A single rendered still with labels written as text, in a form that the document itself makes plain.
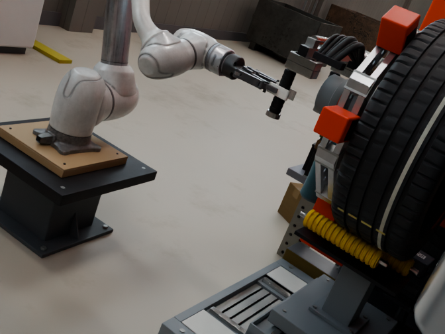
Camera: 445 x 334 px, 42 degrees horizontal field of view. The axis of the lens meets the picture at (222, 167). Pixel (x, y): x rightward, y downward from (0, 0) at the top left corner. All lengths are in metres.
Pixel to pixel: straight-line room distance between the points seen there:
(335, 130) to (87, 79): 0.93
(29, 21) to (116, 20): 2.05
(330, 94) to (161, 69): 0.51
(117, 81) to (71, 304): 0.81
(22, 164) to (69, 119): 0.22
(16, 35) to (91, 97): 2.18
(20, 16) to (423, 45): 3.06
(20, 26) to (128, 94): 2.05
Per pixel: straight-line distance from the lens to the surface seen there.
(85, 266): 2.12
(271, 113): 1.72
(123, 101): 2.20
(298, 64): 1.68
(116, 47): 2.20
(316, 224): 1.75
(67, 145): 2.09
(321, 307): 1.94
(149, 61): 1.70
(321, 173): 1.65
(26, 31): 4.22
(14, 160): 2.01
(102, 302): 1.97
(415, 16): 1.58
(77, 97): 2.03
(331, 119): 1.46
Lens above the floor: 1.16
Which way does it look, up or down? 20 degrees down
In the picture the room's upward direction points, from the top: 21 degrees clockwise
